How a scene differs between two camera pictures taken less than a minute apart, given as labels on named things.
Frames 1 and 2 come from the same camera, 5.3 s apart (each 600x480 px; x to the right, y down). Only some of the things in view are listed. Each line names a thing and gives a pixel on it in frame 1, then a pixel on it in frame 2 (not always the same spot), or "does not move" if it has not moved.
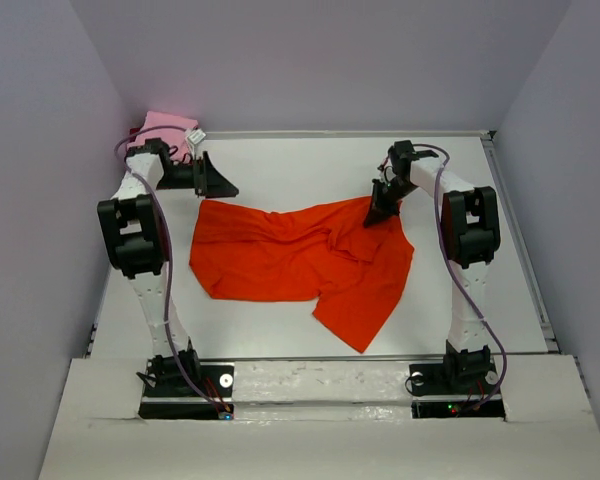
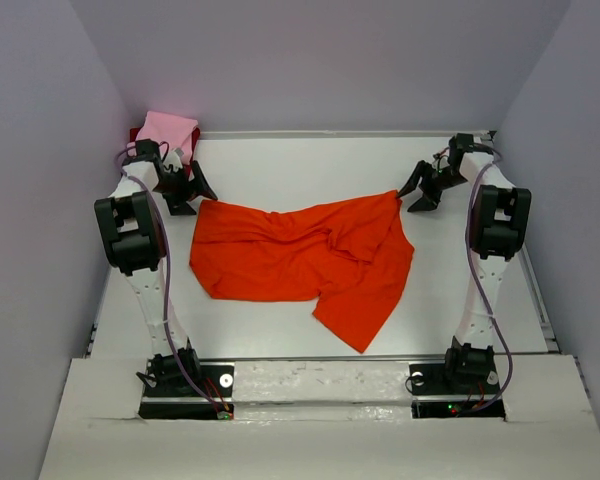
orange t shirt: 354,272 does not move
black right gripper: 377,211 -> 429,199
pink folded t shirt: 171,130 does not move
